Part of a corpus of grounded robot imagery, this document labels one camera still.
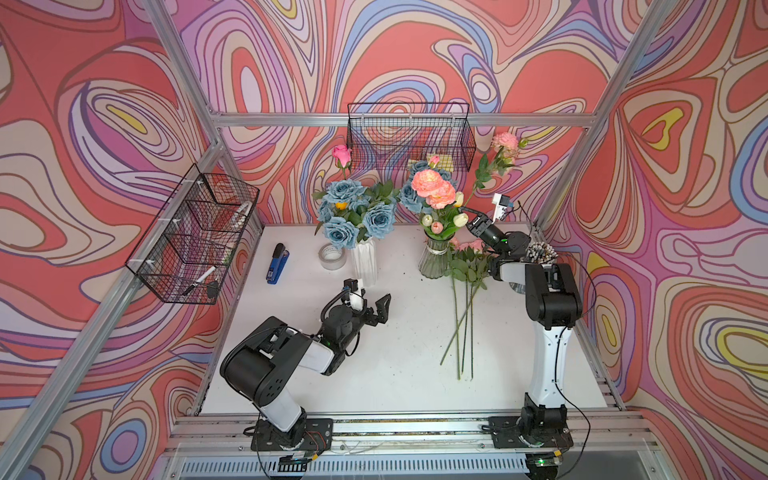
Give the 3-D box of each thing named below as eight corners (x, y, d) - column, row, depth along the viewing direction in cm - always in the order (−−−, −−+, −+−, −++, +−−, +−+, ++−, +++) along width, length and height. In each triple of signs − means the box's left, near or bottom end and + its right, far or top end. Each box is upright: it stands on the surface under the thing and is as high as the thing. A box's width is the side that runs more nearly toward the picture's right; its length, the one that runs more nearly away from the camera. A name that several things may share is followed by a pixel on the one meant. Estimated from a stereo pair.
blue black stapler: (268, 284, 104) (263, 276, 100) (280, 250, 114) (277, 242, 110) (279, 284, 104) (275, 277, 100) (290, 251, 114) (287, 242, 110)
